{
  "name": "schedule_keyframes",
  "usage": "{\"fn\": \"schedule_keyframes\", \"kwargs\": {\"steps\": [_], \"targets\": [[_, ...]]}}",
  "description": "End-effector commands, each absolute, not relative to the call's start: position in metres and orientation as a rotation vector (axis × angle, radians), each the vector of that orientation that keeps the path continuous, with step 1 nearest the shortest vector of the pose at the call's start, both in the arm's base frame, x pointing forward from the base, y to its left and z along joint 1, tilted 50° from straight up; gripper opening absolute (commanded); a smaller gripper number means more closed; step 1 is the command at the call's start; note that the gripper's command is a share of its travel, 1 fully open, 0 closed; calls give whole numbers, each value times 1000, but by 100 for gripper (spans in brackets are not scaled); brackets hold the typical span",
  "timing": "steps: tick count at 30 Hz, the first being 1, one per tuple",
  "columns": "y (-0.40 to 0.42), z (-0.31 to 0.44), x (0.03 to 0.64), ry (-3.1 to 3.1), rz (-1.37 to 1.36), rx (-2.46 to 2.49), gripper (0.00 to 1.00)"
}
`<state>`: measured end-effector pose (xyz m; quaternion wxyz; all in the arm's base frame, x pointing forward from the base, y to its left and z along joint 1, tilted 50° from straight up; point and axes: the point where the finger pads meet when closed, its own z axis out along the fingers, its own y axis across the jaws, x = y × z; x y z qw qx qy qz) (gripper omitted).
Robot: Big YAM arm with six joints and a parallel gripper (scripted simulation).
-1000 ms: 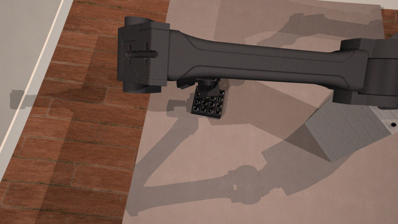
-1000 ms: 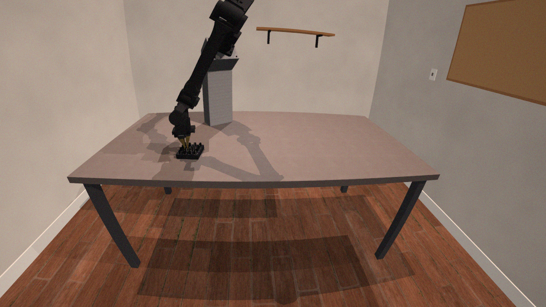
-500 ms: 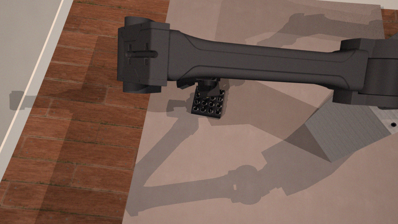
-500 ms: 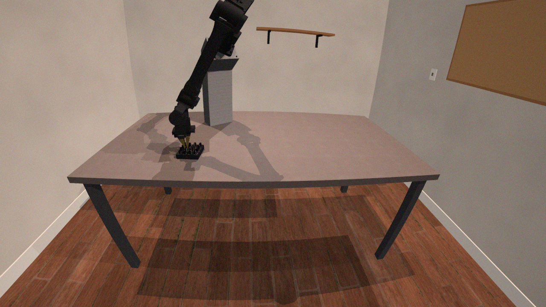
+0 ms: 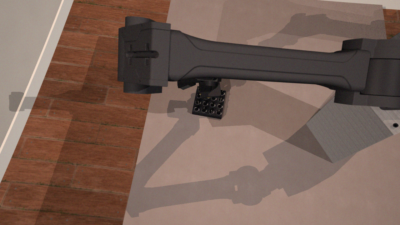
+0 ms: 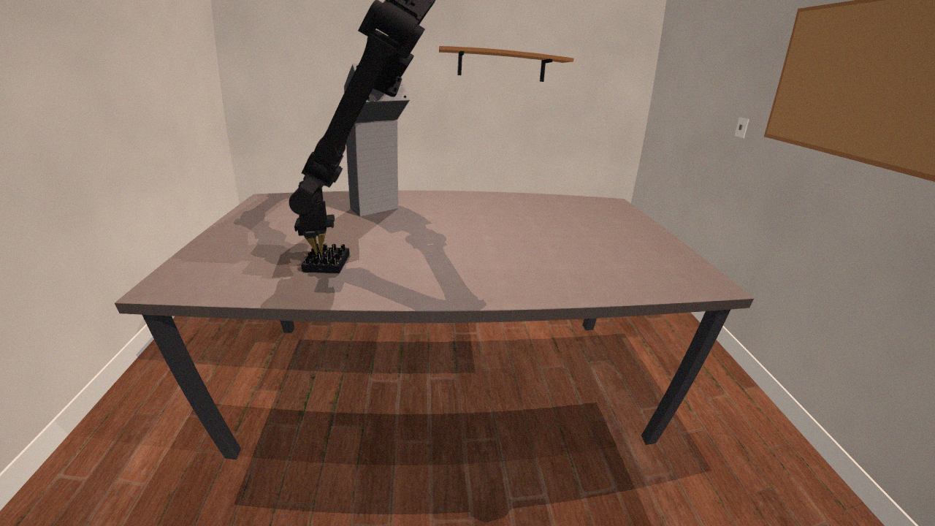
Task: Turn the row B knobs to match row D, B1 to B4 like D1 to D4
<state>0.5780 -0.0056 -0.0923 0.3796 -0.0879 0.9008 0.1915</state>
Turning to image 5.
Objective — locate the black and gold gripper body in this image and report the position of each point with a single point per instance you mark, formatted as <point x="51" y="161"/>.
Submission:
<point x="215" y="92"/>

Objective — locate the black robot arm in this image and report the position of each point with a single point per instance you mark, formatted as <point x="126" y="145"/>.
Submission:
<point x="366" y="72"/>

